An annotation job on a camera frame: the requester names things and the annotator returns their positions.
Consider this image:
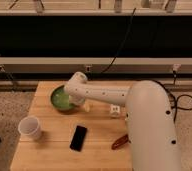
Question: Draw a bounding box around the green ceramic bowl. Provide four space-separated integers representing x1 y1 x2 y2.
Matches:
50 85 75 111

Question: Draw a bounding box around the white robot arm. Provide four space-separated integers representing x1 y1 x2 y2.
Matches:
64 72 182 171

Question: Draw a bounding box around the white plastic bottle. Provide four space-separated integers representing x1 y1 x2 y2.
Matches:
110 104 120 118

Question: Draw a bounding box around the black smartphone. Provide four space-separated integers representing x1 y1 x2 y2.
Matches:
70 125 87 151

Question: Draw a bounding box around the black hanging cable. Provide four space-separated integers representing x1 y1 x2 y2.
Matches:
100 7 137 75

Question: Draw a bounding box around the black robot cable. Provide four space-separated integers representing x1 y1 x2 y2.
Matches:
152 79 192 122

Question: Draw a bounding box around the grey metal rail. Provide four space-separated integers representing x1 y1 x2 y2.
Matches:
0 57 192 74

